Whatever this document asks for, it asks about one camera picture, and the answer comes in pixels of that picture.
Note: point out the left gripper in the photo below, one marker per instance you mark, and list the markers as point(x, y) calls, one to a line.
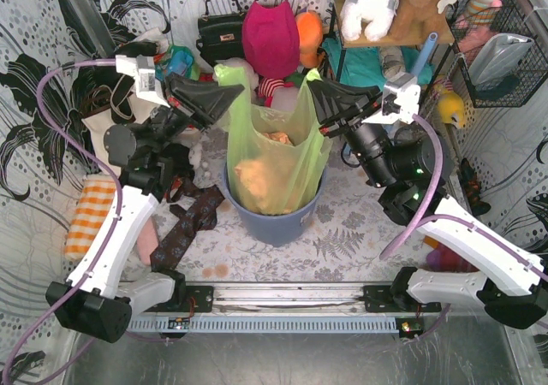
point(172, 103)

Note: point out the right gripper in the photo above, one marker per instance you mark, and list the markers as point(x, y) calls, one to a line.
point(357, 111)

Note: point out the green trash bag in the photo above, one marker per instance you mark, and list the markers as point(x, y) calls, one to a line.
point(294, 136)

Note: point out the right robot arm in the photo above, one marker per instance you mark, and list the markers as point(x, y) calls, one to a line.
point(404, 157)

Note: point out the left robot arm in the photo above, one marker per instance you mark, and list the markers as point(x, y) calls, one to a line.
point(92, 301)

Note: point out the magenta fuzzy bag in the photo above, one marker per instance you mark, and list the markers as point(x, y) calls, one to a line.
point(271, 40)

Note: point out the cream canvas tote bag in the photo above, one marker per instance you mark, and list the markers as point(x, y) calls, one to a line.
point(97, 116)

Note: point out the blue trash bin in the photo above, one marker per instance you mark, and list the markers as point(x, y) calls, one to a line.
point(275, 230)

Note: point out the teal folded cloth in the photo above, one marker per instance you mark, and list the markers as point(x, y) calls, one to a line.
point(362, 67)

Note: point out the pink head plush doll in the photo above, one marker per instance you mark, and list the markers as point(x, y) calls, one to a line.
point(278, 94)

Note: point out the black leather handbag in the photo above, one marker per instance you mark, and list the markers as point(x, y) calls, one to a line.
point(220, 36)

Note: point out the orange plush toy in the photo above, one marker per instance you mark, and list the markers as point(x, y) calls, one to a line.
point(310, 31)

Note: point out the white plush dog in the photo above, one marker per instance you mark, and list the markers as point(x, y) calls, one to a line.
point(369, 18)

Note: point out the crumpled orange paper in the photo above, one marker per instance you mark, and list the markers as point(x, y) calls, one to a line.
point(260, 181)

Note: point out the brown floral cloth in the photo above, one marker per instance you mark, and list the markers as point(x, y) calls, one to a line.
point(196, 210)

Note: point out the yellow plush duck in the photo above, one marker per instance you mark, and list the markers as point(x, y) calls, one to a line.
point(450, 105)

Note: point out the brown teddy bear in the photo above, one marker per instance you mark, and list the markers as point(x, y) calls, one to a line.
point(424, 13)

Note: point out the orange checkered towel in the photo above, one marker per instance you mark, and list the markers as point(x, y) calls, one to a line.
point(91, 210)

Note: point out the silver foil pouch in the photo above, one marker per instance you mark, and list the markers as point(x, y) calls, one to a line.
point(498, 57)

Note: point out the purple orange sock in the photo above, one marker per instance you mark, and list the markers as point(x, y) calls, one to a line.
point(442, 259)

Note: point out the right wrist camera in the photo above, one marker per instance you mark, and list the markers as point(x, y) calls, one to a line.
point(400, 101)

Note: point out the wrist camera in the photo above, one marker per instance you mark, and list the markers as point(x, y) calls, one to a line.
point(142, 70)
point(400, 101)

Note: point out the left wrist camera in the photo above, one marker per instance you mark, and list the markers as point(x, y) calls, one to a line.
point(142, 70)

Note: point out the blue handled broom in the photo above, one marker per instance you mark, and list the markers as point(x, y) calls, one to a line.
point(424, 54)

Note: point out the black wire basket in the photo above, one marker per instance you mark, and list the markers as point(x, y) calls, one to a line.
point(517, 87)

